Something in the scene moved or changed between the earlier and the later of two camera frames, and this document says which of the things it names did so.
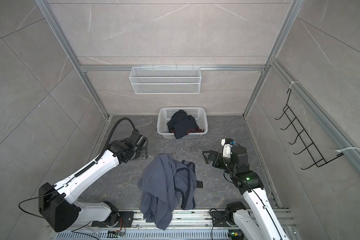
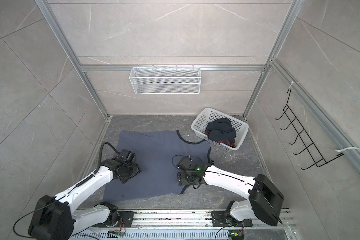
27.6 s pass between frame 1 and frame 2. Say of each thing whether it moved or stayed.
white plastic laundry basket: moved
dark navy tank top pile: moved
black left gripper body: moved
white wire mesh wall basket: stayed
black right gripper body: moved
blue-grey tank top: moved
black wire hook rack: stayed
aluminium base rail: stayed
